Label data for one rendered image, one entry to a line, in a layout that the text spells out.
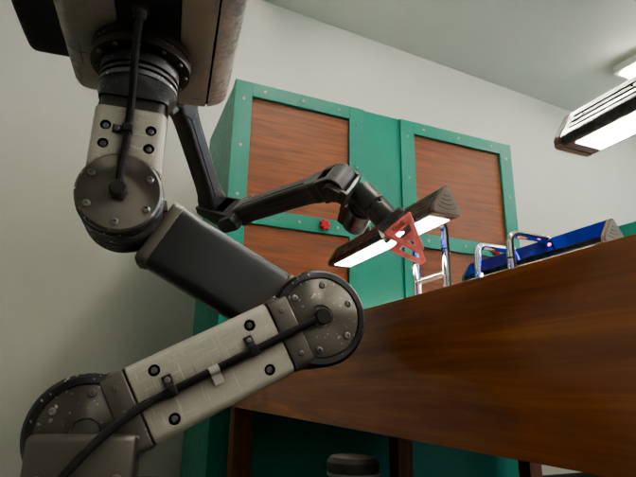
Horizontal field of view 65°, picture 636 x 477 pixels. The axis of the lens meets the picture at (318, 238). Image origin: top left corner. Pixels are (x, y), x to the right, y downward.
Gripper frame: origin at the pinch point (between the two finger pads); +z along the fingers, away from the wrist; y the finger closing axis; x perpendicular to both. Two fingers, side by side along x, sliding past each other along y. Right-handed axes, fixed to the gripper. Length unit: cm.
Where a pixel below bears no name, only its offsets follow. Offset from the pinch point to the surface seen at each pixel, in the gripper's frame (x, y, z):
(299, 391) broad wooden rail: -37.0, -0.4, 5.3
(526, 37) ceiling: 188, -217, -116
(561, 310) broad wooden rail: -2, 54, 24
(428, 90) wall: 118, -227, -140
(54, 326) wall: -129, -89, -102
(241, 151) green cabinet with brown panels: -15, -57, -86
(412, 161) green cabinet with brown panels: 39, -101, -56
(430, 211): 10.3, -12.1, -8.9
